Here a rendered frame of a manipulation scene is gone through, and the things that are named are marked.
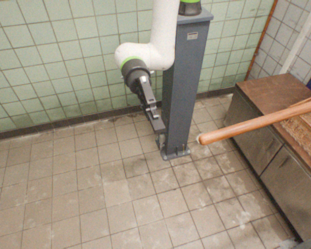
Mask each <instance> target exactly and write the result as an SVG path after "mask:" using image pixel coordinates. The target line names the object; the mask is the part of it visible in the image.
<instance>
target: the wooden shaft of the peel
mask: <svg viewBox="0 0 311 249"><path fill-rule="evenodd" d="M309 112H311V101H310V102H307V103H303V104H300V105H297V106H293V107H291V108H288V109H285V110H281V111H279V112H275V113H271V114H268V115H265V116H262V117H258V118H255V119H252V120H247V121H244V122H241V123H237V124H234V125H231V126H230V127H226V128H223V129H219V130H216V131H213V132H209V133H205V134H202V135H200V136H199V143H200V144H201V145H202V146H205V145H208V144H212V143H215V142H218V141H220V140H224V139H227V138H230V137H233V136H236V135H239V134H243V133H246V132H249V131H253V130H256V129H259V128H263V127H264V126H267V125H271V124H273V123H276V122H280V121H283V120H286V119H290V118H293V117H296V116H299V115H302V114H306V113H309Z"/></svg>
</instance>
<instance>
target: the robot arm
mask: <svg viewBox="0 0 311 249"><path fill-rule="evenodd" d="M201 12H202V7H201V0H153V10H152V26H151V38H150V42H149V43H147V44H139V43H124V44H122V45H120V46H119V47H118V48H117V49H116V51H115V54H114V60H115V64H116V66H117V67H118V69H120V71H121V73H122V77H121V79H124V82H125V84H126V86H127V87H129V89H130V91H131V92H132V93H134V94H137V96H138V99H139V100H140V102H141V106H140V107H141V109H142V110H143V112H144V114H145V116H146V118H147V120H148V121H150V123H151V126H152V128H153V131H154V133H155V134H157V133H161V132H165V125H164V123H163V121H162V119H161V117H160V115H159V113H158V111H157V107H156V103H157V102H156V100H155V98H154V94H153V92H152V88H151V86H152V81H151V74H154V71H165V70H167V69H169V68H170V67H171V66H172V64H173V62H174V58H175V36H176V26H177V17H178V15H181V16H192V17H194V16H198V15H200V13H201Z"/></svg>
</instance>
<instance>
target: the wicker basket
mask: <svg viewBox="0 0 311 249"><path fill-rule="evenodd" d="M310 101H311V97H310V98H308V99H306V100H302V101H300V102H298V103H295V104H293V105H290V106H289V107H288V108H291V107H293V106H297V105H300V104H303V103H307V102H310ZM279 123H280V124H281V125H282V126H283V128H284V129H285V130H286V131H287V132H288V133H289V134H290V135H291V136H292V137H293V139H294V140H295V141H296V142H297V143H298V144H299V145H300V146H301V147H302V148H303V150H305V151H306V153H307V154H308V155H309V156H310V157H311V112H309V113H306V114H302V115H299V116H296V117H293V118H290V119H286V120H283V121H280V122H279Z"/></svg>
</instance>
